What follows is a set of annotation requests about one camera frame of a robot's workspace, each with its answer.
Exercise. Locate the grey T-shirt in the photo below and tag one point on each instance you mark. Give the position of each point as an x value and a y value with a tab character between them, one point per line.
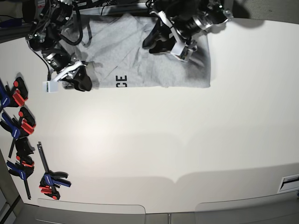
112	48

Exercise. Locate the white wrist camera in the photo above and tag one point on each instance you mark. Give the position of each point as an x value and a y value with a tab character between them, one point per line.
182	51
50	86

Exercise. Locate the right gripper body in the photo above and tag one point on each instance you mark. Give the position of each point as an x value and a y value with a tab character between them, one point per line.
66	66

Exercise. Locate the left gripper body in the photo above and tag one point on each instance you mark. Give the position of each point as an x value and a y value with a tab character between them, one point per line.
181	29

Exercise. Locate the top blue red bar clamp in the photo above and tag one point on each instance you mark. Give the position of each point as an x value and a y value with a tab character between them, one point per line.
15	97

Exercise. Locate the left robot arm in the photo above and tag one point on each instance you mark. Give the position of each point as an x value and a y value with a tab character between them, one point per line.
218	15

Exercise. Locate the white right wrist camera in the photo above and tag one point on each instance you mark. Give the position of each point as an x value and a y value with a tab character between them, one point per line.
50	86

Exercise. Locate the blue red bar clamp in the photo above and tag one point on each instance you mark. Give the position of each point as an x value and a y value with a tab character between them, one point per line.
19	129
50	180
15	97

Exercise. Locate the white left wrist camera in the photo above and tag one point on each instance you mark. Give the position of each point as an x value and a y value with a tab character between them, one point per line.
182	51

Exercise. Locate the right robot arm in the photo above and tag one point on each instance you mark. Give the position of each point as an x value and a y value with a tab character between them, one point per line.
44	40

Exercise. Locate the lower blue red bar clamp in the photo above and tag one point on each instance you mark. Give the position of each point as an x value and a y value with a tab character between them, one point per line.
50	180

